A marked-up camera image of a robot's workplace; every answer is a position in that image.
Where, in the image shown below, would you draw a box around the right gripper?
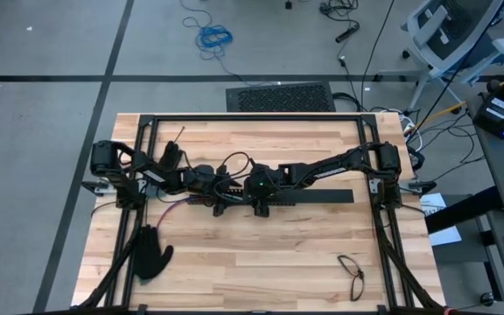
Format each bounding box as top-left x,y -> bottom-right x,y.
242,157 -> 286,219

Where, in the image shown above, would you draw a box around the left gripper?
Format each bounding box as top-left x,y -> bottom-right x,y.
183,163 -> 244,218

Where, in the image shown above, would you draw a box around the black slotted cable duct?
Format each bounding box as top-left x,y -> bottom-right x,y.
185,191 -> 280,207

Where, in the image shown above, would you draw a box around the multicolour wire bundle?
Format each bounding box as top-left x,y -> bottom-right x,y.
155,193 -> 201,229

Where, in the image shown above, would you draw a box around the black duct cover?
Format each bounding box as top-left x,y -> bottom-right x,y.
273,188 -> 355,206

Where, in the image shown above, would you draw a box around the black work glove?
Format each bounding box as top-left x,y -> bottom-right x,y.
133,224 -> 175,282
157,139 -> 185,172

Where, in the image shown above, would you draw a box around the black perforated computer case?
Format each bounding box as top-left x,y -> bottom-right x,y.
224,80 -> 338,114

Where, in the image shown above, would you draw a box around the black-framed eyeglasses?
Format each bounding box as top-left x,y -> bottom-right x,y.
336,254 -> 366,303

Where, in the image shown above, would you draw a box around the black clamp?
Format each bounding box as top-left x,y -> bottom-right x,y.
406,178 -> 438,197
80,179 -> 117,196

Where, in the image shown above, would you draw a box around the white paper sheet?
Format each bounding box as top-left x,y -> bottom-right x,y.
419,192 -> 463,248

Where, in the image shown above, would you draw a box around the black desk crossbar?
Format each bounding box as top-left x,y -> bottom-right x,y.
424,185 -> 504,235

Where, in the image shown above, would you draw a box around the grey mesh office chair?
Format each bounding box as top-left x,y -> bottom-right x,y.
376,0 -> 504,113

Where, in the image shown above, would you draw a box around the black device blue light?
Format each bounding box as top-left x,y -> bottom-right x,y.
472,93 -> 504,141

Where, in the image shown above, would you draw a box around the black chair caster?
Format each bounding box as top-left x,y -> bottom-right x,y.
478,290 -> 497,308

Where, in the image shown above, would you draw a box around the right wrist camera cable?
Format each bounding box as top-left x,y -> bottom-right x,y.
215,150 -> 254,177

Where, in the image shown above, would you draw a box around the grey metal bracket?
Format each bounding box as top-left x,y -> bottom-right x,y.
367,177 -> 383,197

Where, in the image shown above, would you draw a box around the black aluminium table frame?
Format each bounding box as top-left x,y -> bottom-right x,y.
71,111 -> 454,315

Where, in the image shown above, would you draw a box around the blue cable coil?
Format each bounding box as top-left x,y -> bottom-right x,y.
178,0 -> 235,62

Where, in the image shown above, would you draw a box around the black power strip cable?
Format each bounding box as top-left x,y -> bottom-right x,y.
318,0 -> 362,45

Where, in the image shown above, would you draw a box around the black floor cable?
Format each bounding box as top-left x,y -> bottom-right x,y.
360,0 -> 396,102

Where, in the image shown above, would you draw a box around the yellow cable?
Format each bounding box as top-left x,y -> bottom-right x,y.
416,101 -> 470,130

